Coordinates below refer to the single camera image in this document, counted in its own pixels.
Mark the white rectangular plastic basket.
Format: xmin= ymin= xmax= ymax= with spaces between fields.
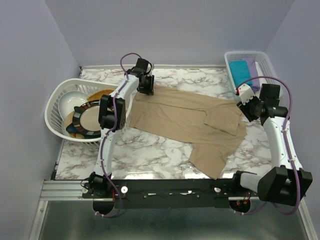
xmin=224 ymin=51 xmax=278 ymax=101

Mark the beige t shirt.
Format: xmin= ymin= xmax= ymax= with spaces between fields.
xmin=129 ymin=85 xmax=247 ymax=179

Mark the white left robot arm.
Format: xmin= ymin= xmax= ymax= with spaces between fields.
xmin=88 ymin=57 xmax=155 ymax=198

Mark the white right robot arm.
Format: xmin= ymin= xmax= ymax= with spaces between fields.
xmin=230 ymin=84 xmax=313 ymax=207

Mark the white rolled t shirt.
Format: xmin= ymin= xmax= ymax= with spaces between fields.
xmin=255 ymin=62 xmax=263 ymax=77

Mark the teal rolled t shirt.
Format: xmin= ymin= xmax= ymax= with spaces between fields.
xmin=229 ymin=60 xmax=251 ymax=87

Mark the purple rolled t shirt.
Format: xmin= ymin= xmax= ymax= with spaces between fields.
xmin=244 ymin=57 xmax=261 ymax=93

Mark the woven tan placemat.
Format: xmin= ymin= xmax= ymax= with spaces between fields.
xmin=87 ymin=88 xmax=114 ymax=102

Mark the striped rim ceramic plate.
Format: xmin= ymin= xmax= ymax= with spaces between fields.
xmin=64 ymin=100 xmax=101 ymax=139

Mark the white round dish basket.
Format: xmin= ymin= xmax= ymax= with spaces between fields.
xmin=44 ymin=76 xmax=139 ymax=148

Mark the white bowl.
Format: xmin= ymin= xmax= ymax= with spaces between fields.
xmin=58 ymin=91 xmax=88 ymax=120

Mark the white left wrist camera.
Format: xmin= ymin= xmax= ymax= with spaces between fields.
xmin=145 ymin=62 xmax=154 ymax=76

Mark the aluminium frame rail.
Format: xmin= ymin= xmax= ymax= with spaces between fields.
xmin=39 ymin=177 xmax=307 ymax=201

